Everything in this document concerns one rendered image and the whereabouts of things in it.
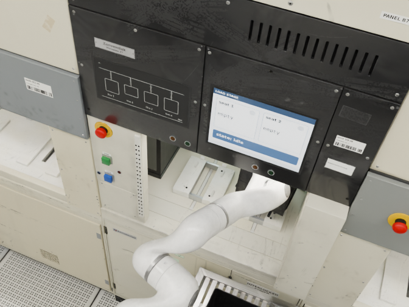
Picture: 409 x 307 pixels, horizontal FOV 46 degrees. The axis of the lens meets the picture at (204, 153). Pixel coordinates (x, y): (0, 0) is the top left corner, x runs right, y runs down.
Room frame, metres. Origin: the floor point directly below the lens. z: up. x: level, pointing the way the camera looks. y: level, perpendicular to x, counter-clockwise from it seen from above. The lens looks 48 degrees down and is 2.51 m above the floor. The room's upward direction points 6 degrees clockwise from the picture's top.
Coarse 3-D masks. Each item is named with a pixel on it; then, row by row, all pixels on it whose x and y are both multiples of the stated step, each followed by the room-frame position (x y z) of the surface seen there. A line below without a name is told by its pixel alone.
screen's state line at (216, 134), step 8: (216, 136) 0.97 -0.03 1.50; (224, 136) 0.97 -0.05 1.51; (232, 136) 0.96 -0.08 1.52; (240, 144) 0.95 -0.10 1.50; (248, 144) 0.94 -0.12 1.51; (256, 144) 0.94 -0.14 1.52; (264, 152) 0.93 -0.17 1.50; (272, 152) 0.92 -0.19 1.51; (280, 152) 0.92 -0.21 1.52; (288, 160) 0.91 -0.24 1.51; (296, 160) 0.90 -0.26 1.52
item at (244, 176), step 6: (240, 174) 1.18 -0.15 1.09; (246, 174) 1.18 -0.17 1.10; (252, 174) 1.17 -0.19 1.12; (240, 180) 1.18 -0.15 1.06; (246, 180) 1.17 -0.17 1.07; (240, 186) 1.17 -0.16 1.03; (246, 186) 1.17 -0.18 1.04; (294, 192) 1.18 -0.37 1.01; (288, 198) 1.10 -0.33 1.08; (282, 204) 1.10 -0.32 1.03; (288, 204) 1.12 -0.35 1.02; (276, 210) 1.11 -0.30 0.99; (282, 210) 1.10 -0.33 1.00
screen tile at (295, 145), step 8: (264, 120) 0.93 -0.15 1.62; (272, 120) 0.93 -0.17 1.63; (280, 120) 0.92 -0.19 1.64; (288, 120) 0.92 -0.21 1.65; (280, 128) 0.92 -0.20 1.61; (288, 128) 0.91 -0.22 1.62; (264, 136) 0.93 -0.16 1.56; (272, 136) 0.93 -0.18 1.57; (280, 136) 0.92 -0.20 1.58; (296, 136) 0.91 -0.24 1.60; (304, 136) 0.90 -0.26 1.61; (272, 144) 0.92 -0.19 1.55; (280, 144) 0.92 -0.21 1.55; (288, 144) 0.91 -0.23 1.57; (296, 144) 0.90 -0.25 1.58; (296, 152) 0.90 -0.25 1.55
